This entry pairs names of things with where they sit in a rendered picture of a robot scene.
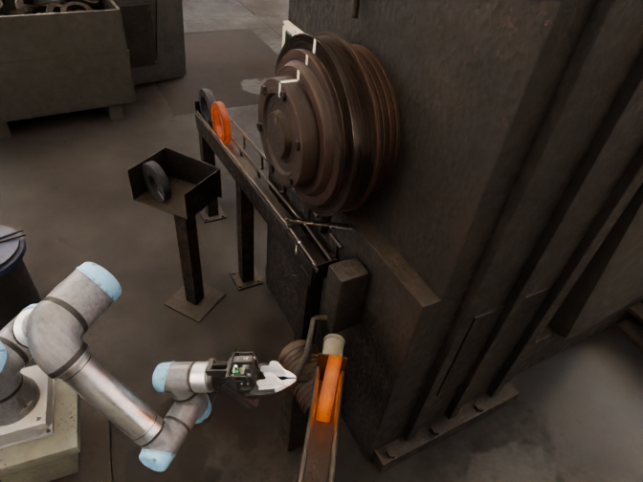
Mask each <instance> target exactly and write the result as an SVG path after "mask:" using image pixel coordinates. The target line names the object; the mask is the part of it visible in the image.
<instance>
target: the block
mask: <svg viewBox="0 0 643 482"><path fill-rule="evenodd" d="M368 279H369V272H368V270H367V268H366V267H365V266H364V264H363V263H362V262H361V261H360V259H359V258H358V257H352V258H349V259H346V260H343V261H340V262H337V263H333V264H331V265H329V267H328V273H327V279H326V285H325V292H324V299H323V305H322V311H321V315H322V316H327V321H325V322H324V323H325V324H326V326H327V327H328V329H329V331H330V332H331V333H332V334H335V333H338V332H340V331H342V330H345V329H347V328H350V327H353V326H355V325H357V324H358V322H359V318H360V314H361V311H362V306H363V302H364V298H365V294H366V286H367V282H368Z"/></svg>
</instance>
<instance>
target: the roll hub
mask: <svg viewBox="0 0 643 482"><path fill-rule="evenodd" d="M293 79H295V78H293V77H289V76H287V77H271V78H268V79H267V80H266V81H265V82H264V84H263V85H265V86H266V88H267V94H266V95H263V94H262V93H261V91H260V95H259V101H258V122H260V123H261V124H262V131H260V138H261V142H262V146H263V150H264V154H265V157H266V160H267V162H268V165H270V164H272V165H273V166H274V169H275V172H274V173H273V174H274V176H275V177H276V179H277V181H278V182H279V183H280V184H281V185H282V186H284V187H286V188H293V187H297V186H305V185H308V184H309V183H311V182H312V180H313V179H314V177H315V174H316V172H317V168H318V164H319V156H320V142H319V132H318V126H317V122H316V117H315V113H314V110H313V107H312V104H311V101H310V99H309V97H308V96H307V94H306V92H305V90H304V88H303V87H302V86H301V84H300V83H299V82H298V81H294V82H286V83H281V81H284V80H293ZM279 84H281V88H280V91H281V90H283V91H284V92H285V93H286V100H285V101H282V100H281V99H280V97H279V96H278V87H279ZM295 140H298V141H299V143H300V149H299V150H298V151H297V150H296V149H295V148H294V141H295ZM288 176H291V177H292V179H293V184H292V185H291V186H289V185H288V184H287V180H286V179H287V177H288Z"/></svg>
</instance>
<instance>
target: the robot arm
mask: <svg viewBox="0 0 643 482"><path fill-rule="evenodd" d="M121 293H122V288H121V286H120V284H119V282H118V281H117V279H116V278H115V277H114V276H113V275H112V274H111V273H109V272H108V271H106V270H105V269H104V268H103V267H102V266H100V265H98V264H95V263H92V262H85V263H83V264H82V265H80V266H79V267H77V269H76V270H74V271H73V272H72V273H71V274H70V275H69V276H68V277H67V278H65V279H64V280H63V281H62V282H60V283H59V284H58V285H56V286H55V287H54V288H53V289H52V291H51V292H50V293H49V294H48V295H47V296H46V297H45V298H44V299H43V300H41V301H40V302H39V303H38V304H32V305H29V306H28V307H26V308H25V309H23V310H22V311H21V312H20V313H19V314H18V315H17V316H16V317H15V318H14V319H13V320H12V321H11V322H9V323H8V324H7V325H6V326H5V327H4V328H3V329H2V330H1V331H0V427H3V426H8V425H11V424H14V423H16V422H18V421H20V420H22V419H23V418H25V417H26V416H27V415H28V414H29V413H31V412H32V410H33V409H34V408H35V406H36V405H37V403H38V400H39V397H40V389H39V387H38V385H37V383H36V382H35V381H34V380H33V379H32V378H30V377H28V376H25V375H24V374H22V373H21V372H20V371H21V369H22V368H23V367H25V365H26V364H27V363H28V362H29V361H30V360H31V359H32V358H33V359H34V361H35V362H36V364H37V365H38V367H39V368H40V369H41V370H42V371H43V372H44V373H45V374H46V375H48V376H49V377H50V378H51V379H52V380H56V379H61V380H62V381H63V382H65V383H66V384H67V385H68V386H70V387H71V388H72V389H73V390H74V391H76V393H77V394H78V395H79V396H81V397H82V398H83V399H84V400H85V401H86V402H88V403H89V404H90V405H91V406H93V407H94V408H95V409H96V410H97V411H99V412H100V413H101V414H102V415H103V416H105V417H106V418H107V419H108V420H109V421H110V422H112V423H113V424H114V425H115V426H116V427H118V428H119V429H120V430H121V431H123V432H124V433H125V434H126V435H127V436H129V437H130V438H131V439H132V440H133V441H134V442H136V443H137V444H138V445H140V446H141V447H142V448H143V449H142V450H141V453H140V455H139V459H140V460H141V461H142V463H143V464H144V465H145V466H147V467H148V468H150V469H152V470H154V471H165V470H166V469H167V467H168V466H169V464H170V463H171V461H172V460H173V458H174V457H176V454H177V452H178V450H179V449H180V447H181V446H182V445H183V443H184V441H185V440H186V438H187V436H188V434H189V433H190V431H191V429H192V428H193V426H194V424H199V423H201V422H203V421H204V420H205V419H206V418H208V417H209V415H210V414H211V402H210V400H209V396H208V394H207V393H206V392H213V391H219V390H220V389H221V390H222V391H224V392H225V393H227V394H228V395H230V396H231V397H232V398H234V399H235V400H237V401H238V402H240V403H241V404H243V405H244V406H246V407H247V408H248V409H252V408H255V407H257V405H258V401H259V399H260V398H264V397H267V396H270V395H273V394H275V393H276V392H278V391H280V390H282V389H284V388H286V387H287V386H289V385H291V384H292V383H294V382H295V381H296V380H297V377H296V376H295V375H294V374H293V373H291V372H290V371H287V370H285V369H284V368H283V367H282V366H281V365H280V364H279V363H278V362H277V361H270V364H268V363H260V364H258V359H257V357H256V356H255V354H254V352H233V355H232V357H231V358H230V360H229V361H216V360H215V359H209V361H172V362H162V363H160V364H159V365H158V366H157V367H156V368H155V371H154V372H153V377H152V383H153V387H154V389H155V390H156V391H158V392H164V393H169V394H170V395H171V397H172V398H173V400H174V404H173V405H172V407H171V408H170V410H169V411H168V413H167V414H166V416H165V418H164V419H162V418H161V417H160V416H159V415H158V414H157V413H156V412H154V411H153V410H152V409H151V408H150V407H149V406H148V405H147V404H145V403H144V402H143V401H142V400H141V399H140V398H139V397H138V396H137V395H135V394H134V393H133V392H132V391H131V390H130V389H129V388H128V387H127V386H125V385H124V384H123V383H122V382H121V381H120V380H119V379H118V378H116V377H115V376H114V375H113V374H112V373H111V372H110V371H109V370H108V369H106V368H105V367H104V366H103V365H102V364H101V363H100V362H99V361H98V360H96V359H95V358H94V357H93V356H92V355H91V354H90V353H89V352H88V349H89V345H88V344H87V343H86V342H84V341H83V340H82V338H81V337H82V336H83V335H84V334H85V333H86V332H87V331H88V329H89V328H90V327H91V326H92V325H93V324H94V323H95V322H96V321H97V320H98V319H99V318H100V317H101V316H102V315H103V313H104V312H105V311H106V310H107V309H108V308H109V307H110V306H111V305H112V304H113V303H114V302H116V301H117V298H118V297H119V296H120V295H121ZM240 354H250V356H240ZM263 375H264V377H265V380H261V378H263Z"/></svg>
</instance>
